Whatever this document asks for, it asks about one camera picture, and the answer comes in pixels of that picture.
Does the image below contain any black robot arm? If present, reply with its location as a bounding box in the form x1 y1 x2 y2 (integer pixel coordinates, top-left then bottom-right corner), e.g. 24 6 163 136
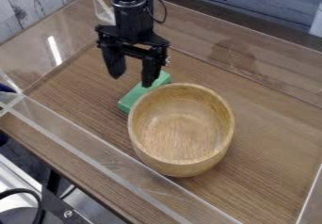
96 0 170 88

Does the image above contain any black cable loop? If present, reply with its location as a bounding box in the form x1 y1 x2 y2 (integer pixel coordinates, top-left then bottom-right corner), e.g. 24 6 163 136
0 187 48 224

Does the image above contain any black table leg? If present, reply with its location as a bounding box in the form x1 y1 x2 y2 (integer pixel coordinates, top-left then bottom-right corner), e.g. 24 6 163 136
47 170 62 195

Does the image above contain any brown wooden bowl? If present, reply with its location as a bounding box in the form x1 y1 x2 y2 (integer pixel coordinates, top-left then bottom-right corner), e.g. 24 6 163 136
127 83 235 177

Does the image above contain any metal table bracket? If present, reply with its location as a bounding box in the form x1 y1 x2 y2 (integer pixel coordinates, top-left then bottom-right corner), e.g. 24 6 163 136
39 189 94 224

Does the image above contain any green rectangular block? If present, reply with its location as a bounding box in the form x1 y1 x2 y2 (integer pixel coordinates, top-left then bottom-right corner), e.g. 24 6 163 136
118 71 171 114

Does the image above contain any clear acrylic tray wall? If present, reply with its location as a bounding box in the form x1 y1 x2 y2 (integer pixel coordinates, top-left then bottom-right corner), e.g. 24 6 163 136
0 0 322 224

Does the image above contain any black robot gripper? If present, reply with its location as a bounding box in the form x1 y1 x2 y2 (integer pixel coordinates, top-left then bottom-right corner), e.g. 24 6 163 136
96 0 170 88

